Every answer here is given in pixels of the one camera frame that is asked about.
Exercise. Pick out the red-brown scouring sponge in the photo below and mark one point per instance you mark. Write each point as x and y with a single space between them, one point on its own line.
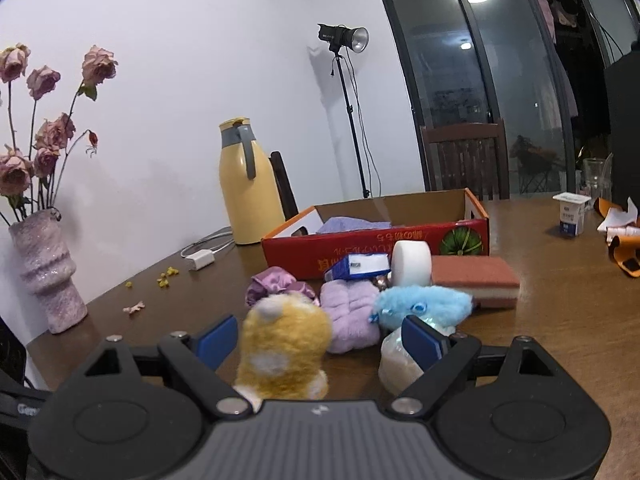
475 275

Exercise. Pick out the red cardboard box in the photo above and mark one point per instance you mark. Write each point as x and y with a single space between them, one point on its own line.
300 252

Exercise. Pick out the blue plush toy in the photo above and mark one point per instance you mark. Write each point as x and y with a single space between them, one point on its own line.
430 305

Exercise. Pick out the clear glass cup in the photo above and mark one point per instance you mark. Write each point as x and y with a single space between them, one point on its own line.
595 175

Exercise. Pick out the white milk carton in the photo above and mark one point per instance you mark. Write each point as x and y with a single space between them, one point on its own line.
570 217

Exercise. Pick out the dark wooden chair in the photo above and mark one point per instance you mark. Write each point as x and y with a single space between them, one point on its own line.
282 180

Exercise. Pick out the studio light on stand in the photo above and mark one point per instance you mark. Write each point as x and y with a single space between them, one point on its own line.
355 39

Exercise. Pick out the purple satin scrunchie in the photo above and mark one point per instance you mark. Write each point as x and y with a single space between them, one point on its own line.
277 282

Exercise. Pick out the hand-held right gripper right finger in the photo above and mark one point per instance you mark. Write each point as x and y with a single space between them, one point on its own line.
422 342

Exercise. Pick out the folding balcony chair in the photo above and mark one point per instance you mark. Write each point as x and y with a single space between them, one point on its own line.
535 160

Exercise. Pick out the dried pink roses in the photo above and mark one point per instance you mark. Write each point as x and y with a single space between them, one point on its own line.
97 65

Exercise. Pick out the pink fallen petal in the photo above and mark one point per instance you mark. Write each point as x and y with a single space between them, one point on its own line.
135 308

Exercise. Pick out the shiny foil wrapper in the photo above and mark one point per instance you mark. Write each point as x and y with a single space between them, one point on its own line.
382 284

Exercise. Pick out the orange white wrapper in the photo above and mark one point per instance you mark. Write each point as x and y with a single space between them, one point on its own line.
627 255

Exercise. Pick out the hanging pink clothes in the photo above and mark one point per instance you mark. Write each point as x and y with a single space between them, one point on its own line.
545 15

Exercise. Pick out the dark framed sliding door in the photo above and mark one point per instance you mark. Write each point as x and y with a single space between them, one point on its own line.
440 60

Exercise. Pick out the purple fuzzy sock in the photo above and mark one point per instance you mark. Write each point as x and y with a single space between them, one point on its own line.
350 317

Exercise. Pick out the yellow thermos jug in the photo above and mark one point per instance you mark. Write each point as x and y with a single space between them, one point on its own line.
250 200

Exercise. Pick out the clear plastic bag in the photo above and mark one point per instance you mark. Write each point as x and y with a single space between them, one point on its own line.
397 365

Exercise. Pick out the yellow plush toy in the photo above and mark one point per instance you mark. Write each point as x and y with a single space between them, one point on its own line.
282 345

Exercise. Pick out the small white blue carton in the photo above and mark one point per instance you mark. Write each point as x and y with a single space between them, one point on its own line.
367 265

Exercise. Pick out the black cabinet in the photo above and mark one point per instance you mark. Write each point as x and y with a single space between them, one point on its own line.
625 135

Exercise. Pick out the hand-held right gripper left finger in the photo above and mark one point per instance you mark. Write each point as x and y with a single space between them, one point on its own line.
217 342

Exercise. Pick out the scattered yellow petals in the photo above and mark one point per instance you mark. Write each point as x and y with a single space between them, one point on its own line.
162 282

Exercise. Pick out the lavender knit towel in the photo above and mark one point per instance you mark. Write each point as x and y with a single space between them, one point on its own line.
352 224

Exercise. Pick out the brown wooden chair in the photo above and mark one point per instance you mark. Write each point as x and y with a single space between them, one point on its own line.
465 135

